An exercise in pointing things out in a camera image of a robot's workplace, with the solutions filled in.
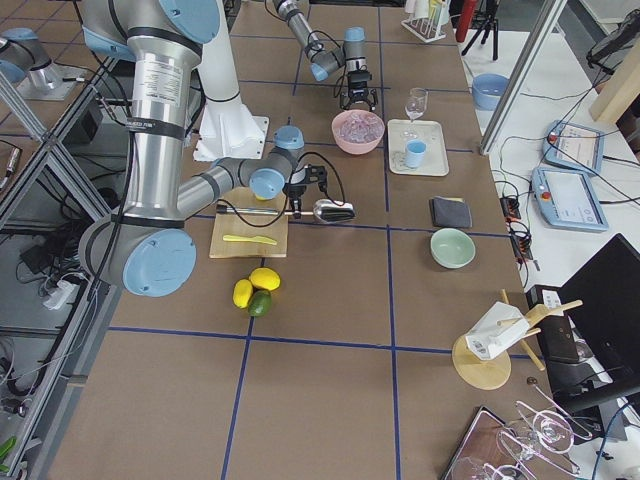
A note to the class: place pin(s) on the clear upside down glasses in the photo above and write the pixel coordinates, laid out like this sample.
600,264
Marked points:
539,439

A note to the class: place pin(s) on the dark grey folded cloth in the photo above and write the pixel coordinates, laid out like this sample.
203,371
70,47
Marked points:
446,212

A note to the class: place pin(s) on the metal ice scoop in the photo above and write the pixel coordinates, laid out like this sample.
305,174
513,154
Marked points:
328,212

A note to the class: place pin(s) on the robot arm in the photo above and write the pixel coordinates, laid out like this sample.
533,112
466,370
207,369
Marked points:
327,56
191,139

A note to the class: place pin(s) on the aluminium frame post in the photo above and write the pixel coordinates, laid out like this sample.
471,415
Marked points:
543,27

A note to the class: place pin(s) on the far teach pendant tablet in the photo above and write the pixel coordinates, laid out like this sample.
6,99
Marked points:
572,146

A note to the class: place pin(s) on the green ceramic bowl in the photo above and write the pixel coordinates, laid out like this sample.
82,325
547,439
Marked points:
452,248

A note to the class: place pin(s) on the beige serving tray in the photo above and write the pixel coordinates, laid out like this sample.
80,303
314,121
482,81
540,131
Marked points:
401,131

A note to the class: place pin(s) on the wooden stand with round base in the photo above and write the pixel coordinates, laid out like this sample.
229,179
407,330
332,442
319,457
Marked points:
480,356

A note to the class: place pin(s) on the black tripod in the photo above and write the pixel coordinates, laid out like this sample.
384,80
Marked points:
488,27

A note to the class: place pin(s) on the dark tray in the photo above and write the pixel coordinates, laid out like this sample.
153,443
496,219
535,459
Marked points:
478,454

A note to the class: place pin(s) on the clear wine glass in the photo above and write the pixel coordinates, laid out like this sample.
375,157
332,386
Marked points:
415,105

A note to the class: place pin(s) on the green avocado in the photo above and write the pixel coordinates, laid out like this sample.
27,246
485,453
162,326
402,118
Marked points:
260,303

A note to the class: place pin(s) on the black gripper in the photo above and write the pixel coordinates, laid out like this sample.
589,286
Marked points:
296,190
358,85

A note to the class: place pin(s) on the light blue plastic cup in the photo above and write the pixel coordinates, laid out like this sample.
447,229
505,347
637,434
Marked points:
415,151

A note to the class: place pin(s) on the pink bowl with ice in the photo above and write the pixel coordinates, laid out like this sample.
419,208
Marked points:
357,132

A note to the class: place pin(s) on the wooden cutting board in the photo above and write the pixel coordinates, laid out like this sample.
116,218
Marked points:
231,224

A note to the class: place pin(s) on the black monitor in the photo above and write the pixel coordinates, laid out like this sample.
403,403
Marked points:
608,320

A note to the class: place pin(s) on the yellow lemon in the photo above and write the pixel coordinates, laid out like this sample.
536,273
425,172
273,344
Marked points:
265,278
242,293

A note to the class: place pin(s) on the near teach pendant tablet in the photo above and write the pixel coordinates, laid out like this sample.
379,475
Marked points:
566,199

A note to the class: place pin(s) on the white plastic cup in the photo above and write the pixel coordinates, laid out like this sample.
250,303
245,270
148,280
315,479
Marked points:
423,10

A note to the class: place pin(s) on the metal cylinder muddler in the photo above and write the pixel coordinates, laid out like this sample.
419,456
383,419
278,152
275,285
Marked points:
228,209

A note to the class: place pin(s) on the blue bowl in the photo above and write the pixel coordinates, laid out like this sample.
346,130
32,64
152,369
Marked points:
487,90

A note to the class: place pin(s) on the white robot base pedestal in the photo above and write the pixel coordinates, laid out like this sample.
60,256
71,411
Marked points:
227,128

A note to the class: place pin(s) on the teach pendant tablet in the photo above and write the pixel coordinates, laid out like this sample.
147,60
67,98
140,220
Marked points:
566,199
572,146

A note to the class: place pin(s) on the yellow plastic knife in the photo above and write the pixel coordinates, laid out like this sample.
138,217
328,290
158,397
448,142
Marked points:
250,239

